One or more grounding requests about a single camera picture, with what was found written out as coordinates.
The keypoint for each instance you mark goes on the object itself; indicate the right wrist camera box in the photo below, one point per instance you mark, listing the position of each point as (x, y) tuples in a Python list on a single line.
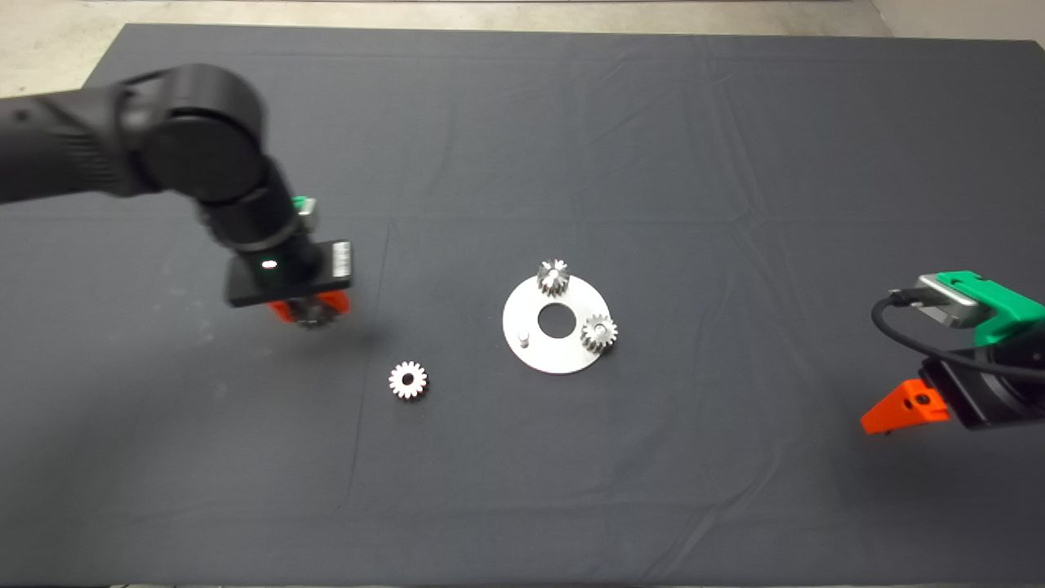
[(947, 298)]

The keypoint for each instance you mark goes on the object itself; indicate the round metal plate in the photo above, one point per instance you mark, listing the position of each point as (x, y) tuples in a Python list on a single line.
[(563, 355)]

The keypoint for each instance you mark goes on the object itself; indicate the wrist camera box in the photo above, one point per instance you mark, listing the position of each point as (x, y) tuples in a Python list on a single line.
[(309, 219), (947, 298)]

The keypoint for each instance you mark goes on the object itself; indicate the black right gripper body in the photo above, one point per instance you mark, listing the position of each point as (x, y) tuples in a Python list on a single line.
[(963, 404)]

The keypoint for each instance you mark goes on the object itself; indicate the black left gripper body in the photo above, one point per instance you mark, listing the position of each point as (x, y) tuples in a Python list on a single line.
[(294, 282)]

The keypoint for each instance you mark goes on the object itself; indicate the larger steel gear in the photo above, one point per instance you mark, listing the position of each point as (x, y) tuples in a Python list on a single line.
[(310, 318)]

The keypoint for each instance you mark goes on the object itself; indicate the right green camera mount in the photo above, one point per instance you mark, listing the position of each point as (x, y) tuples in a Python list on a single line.
[(1004, 314)]

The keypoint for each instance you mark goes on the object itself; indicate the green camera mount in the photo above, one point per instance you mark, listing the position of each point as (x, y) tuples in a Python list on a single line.
[(302, 202), (1004, 314)]

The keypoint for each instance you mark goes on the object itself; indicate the small steel gear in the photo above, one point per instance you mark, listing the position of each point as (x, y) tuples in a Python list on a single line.
[(596, 336), (553, 282)]

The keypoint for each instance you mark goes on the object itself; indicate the smaller steel gear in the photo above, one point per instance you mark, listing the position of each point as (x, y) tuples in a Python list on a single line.
[(398, 380)]

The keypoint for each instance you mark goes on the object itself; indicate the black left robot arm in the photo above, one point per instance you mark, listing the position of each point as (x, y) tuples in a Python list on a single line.
[(82, 155)]

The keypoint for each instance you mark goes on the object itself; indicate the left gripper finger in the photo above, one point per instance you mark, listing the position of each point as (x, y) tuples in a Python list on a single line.
[(339, 302), (282, 309)]

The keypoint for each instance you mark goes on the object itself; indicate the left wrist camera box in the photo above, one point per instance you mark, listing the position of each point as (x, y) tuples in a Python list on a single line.
[(309, 219)]

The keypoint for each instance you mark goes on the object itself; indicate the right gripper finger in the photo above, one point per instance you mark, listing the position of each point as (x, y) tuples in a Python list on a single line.
[(898, 412)]

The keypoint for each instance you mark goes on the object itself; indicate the left green camera mount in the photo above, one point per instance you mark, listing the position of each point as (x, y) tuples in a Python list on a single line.
[(302, 202)]

